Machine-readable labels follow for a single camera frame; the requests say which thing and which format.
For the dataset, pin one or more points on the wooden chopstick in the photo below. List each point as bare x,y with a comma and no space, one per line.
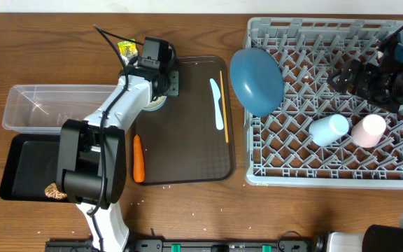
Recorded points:
224,108

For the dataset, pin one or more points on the light blue rice bowl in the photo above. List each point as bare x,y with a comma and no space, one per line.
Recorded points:
156,104

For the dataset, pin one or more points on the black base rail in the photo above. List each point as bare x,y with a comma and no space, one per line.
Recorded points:
286,243

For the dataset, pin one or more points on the light blue plastic cup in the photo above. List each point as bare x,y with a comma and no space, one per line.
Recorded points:
327,130

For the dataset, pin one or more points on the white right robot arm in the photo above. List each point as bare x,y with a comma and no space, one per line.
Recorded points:
374,164

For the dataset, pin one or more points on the large blue plate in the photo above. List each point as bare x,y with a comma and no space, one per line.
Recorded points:
257,81

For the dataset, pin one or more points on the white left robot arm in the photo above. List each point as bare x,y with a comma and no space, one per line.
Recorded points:
91,168

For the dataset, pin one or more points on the orange carrot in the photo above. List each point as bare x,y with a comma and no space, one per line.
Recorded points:
139,165

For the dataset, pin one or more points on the clear plastic bin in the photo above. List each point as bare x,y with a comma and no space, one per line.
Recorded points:
43,109

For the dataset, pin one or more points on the yellow green snack wrapper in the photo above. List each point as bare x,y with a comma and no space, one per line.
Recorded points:
128,50

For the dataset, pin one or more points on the pink plastic cup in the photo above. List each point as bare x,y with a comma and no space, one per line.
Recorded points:
368,132

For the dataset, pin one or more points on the dark brown serving tray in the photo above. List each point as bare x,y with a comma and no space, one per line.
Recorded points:
180,141

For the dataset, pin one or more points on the light blue plastic knife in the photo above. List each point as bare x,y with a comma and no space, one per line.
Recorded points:
216,100

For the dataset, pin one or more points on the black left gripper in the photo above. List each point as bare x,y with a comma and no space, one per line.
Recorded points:
173,82

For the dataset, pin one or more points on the grey dishwasher rack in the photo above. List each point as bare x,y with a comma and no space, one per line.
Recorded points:
279,150

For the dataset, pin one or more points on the brown food scrap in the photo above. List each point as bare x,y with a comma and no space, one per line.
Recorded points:
52,191

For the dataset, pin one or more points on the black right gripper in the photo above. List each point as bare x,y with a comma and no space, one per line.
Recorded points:
365,71

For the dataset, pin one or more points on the black plastic bin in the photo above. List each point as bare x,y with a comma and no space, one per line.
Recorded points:
31,166

